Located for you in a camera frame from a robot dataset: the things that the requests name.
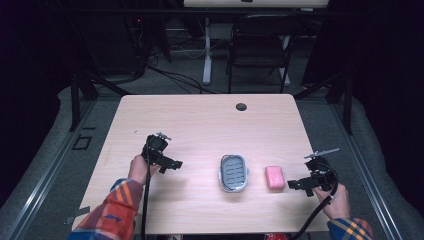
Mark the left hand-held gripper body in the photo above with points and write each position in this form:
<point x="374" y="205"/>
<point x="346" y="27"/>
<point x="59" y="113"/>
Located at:
<point x="156" y="146"/>

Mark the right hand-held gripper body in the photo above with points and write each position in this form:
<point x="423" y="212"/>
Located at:
<point x="319" y="173"/>

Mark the person's left hand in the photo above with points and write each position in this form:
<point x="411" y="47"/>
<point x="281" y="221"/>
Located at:
<point x="139" y="170"/>

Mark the person's right hand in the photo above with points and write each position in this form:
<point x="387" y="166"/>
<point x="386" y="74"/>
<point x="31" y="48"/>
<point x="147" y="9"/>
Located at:
<point x="335" y="203"/>

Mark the pink soap bar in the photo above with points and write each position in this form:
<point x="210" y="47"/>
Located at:
<point x="275" y="178"/>

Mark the red object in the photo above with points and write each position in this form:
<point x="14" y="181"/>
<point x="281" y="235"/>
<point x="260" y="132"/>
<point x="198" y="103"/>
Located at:
<point x="276" y="236"/>

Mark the grey soap dish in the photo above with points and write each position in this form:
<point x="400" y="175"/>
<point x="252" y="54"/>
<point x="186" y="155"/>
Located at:
<point x="233" y="172"/>

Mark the black metal stand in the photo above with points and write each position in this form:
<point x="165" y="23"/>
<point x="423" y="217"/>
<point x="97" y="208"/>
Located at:
<point x="76" y="100"/>
<point x="346" y="106"/>

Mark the black tape square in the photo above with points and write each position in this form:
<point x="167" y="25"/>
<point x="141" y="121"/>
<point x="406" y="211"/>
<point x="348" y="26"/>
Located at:
<point x="81" y="142"/>

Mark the grey tape strip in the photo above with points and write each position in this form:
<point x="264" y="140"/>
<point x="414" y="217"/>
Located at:
<point x="78" y="215"/>

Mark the white desk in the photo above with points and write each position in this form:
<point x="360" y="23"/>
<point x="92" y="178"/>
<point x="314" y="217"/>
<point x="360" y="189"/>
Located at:
<point x="207" y="50"/>

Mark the black folding chair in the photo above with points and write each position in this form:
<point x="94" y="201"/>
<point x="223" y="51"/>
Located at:
<point x="260" y="50"/>

